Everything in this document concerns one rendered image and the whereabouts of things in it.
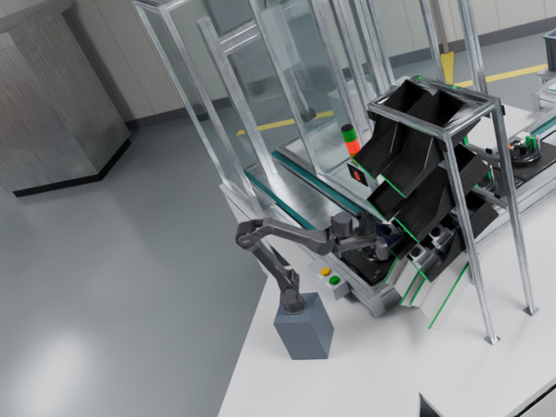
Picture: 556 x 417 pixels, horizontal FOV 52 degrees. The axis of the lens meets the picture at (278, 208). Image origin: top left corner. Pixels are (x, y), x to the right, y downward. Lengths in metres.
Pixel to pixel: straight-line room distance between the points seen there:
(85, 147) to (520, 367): 5.31
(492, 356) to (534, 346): 0.13
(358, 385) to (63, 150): 5.09
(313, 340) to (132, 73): 5.51
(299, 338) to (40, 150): 5.09
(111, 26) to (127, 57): 0.39
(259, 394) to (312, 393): 0.20
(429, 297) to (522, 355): 0.32
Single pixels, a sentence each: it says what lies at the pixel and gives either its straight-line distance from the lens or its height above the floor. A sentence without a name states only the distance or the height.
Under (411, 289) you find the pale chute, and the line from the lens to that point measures 1.96.
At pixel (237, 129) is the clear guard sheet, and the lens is 3.28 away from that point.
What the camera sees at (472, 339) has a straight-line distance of 2.04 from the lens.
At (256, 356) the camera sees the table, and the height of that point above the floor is 0.86.
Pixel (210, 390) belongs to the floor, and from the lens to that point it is 3.49.
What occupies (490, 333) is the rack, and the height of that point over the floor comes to 0.90.
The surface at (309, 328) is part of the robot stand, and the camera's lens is 2.00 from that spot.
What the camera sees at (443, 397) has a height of 0.86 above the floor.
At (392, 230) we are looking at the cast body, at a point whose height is 1.27.
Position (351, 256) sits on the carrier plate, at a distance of 2.30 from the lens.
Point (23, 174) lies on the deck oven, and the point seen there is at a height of 0.29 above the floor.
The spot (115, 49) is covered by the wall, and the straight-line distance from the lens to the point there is 7.12.
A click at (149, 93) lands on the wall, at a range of 7.19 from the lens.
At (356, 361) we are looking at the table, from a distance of 2.08.
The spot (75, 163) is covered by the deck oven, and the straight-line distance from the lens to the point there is 6.61.
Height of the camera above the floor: 2.42
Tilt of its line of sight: 32 degrees down
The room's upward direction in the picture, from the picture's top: 24 degrees counter-clockwise
